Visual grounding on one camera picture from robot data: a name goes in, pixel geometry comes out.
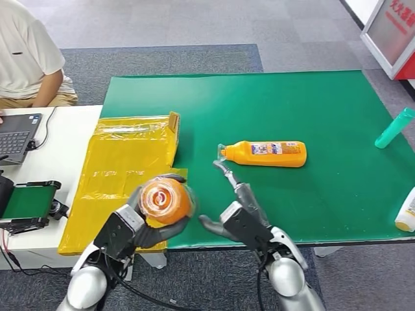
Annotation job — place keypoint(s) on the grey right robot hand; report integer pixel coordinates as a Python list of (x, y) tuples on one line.
[(248, 197)]

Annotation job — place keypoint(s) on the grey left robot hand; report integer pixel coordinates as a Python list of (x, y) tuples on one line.
[(156, 236)]

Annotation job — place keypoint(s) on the orange Tide bottle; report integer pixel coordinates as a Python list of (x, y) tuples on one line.
[(165, 201)]

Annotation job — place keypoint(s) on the orange bottle with small label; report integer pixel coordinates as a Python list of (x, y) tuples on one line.
[(269, 153)]

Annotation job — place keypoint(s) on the teal plastic bottle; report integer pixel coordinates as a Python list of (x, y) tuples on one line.
[(394, 128)]

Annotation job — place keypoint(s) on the white and yellow bottle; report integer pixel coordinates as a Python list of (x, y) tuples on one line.
[(407, 212)]

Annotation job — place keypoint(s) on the grey metal table foot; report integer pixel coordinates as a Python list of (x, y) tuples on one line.
[(152, 259), (327, 250)]

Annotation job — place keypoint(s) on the yellow taped cardboard box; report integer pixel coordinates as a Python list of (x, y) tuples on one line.
[(113, 171)]

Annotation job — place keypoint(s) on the green table mat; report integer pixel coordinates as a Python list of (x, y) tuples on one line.
[(324, 129)]

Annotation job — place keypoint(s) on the small green belt conveyor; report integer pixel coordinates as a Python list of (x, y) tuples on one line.
[(29, 201)]

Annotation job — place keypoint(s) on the grey laptop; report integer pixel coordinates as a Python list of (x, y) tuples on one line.
[(14, 135)]

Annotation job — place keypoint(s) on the white and red sign stand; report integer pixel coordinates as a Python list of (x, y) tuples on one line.
[(392, 34)]

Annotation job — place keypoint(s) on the person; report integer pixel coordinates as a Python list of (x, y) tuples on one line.
[(23, 56)]

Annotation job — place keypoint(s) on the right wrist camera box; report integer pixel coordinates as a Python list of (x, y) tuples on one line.
[(246, 225)]

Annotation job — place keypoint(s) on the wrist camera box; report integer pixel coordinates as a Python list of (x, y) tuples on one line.
[(246, 225), (119, 232)]

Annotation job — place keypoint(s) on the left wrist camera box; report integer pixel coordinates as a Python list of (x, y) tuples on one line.
[(119, 232)]

